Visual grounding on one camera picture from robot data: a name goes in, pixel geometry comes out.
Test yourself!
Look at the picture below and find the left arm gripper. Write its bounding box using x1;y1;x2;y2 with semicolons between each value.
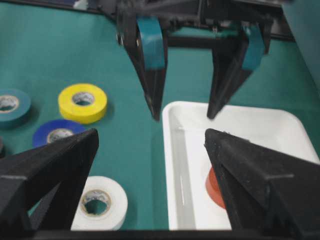
88;0;295;121

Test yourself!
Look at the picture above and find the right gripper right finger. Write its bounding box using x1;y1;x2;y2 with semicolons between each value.
204;128;320;238

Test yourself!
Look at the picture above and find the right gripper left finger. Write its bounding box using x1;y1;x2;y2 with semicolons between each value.
0;128;99;234

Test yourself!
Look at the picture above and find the red tape roll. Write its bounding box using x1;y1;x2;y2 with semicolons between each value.
205;167;226;209

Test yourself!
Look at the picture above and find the white tape roll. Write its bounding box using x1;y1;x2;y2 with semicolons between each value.
71;176;128;231

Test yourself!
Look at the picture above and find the blue tape roll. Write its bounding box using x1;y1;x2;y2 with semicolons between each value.
32;119;86;148

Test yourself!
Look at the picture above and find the teal tape roll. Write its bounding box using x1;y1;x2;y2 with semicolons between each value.
0;88;32;130

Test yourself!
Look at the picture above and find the yellow tape roll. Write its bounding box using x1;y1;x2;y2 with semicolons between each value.
58;83;108;125

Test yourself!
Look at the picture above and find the white plastic tray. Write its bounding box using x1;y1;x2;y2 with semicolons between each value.
162;101;320;230

